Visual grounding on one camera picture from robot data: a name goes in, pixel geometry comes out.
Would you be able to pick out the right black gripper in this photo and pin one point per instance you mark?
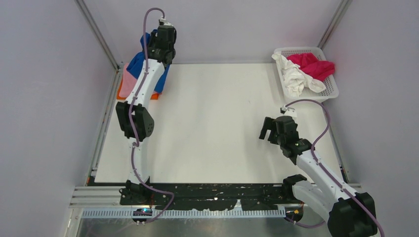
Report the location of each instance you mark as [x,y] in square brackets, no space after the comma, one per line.
[268,125]

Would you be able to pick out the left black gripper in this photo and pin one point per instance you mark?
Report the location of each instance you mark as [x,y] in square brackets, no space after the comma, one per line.
[152,39]

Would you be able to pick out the blue printed t-shirt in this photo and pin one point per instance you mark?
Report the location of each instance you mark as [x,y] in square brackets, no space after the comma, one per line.
[134,68]

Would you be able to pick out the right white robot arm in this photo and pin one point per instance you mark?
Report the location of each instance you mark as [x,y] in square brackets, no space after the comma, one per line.
[347,212]

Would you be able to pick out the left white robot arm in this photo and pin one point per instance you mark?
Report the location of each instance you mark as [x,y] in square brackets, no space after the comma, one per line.
[149,68]

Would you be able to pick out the pink folded t-shirt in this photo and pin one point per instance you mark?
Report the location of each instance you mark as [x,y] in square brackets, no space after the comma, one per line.
[127,85]

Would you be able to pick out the orange folded t-shirt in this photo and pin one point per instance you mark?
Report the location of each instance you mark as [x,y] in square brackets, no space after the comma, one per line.
[154,96]

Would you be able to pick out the white t-shirt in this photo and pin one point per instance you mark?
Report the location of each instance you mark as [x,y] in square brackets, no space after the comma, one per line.
[294,79]

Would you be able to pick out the white plastic basket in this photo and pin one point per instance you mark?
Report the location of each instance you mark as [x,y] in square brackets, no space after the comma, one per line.
[331,90]

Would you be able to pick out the red t-shirt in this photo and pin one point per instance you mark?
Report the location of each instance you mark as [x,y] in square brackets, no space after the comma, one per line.
[309,64]

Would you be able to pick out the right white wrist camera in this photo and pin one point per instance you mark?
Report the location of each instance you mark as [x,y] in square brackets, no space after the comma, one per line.
[288,111]

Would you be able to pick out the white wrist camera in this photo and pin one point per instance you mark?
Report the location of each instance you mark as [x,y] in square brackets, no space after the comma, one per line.
[164,22]
[288,111]

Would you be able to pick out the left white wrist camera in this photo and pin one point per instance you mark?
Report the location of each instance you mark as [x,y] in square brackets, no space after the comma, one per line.
[164,22]

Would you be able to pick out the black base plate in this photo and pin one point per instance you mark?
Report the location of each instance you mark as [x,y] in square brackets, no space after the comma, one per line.
[213,197]

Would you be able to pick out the aluminium frame rail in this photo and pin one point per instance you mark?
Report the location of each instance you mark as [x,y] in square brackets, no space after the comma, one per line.
[109,196]

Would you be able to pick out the white slotted cable duct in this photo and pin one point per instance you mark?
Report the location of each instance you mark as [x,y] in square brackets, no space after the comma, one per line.
[146,212]

